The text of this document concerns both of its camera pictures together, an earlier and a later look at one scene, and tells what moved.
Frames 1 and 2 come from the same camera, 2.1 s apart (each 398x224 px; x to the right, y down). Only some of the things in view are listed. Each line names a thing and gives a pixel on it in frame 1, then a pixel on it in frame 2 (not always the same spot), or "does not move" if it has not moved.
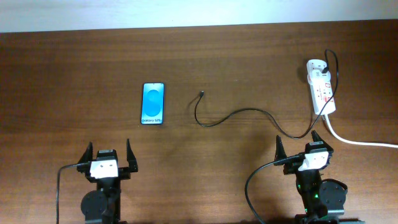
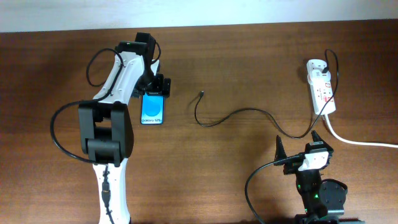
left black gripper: x=124 y=173 → x=158 y=88
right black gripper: x=291 y=167 does not move
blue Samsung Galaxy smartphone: x=152 y=103 does not move
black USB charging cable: x=274 y=118 does not move
